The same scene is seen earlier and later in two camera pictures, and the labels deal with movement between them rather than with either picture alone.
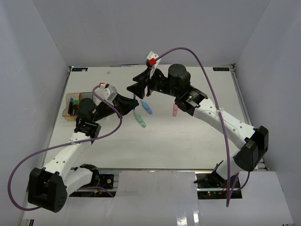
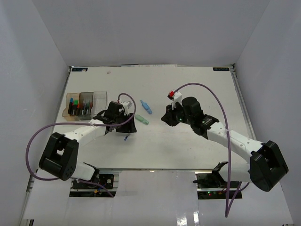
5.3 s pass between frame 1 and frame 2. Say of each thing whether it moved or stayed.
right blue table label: stayed
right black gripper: moved
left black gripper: moved
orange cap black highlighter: stayed
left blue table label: stayed
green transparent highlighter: moved
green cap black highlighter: stayed
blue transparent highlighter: stayed
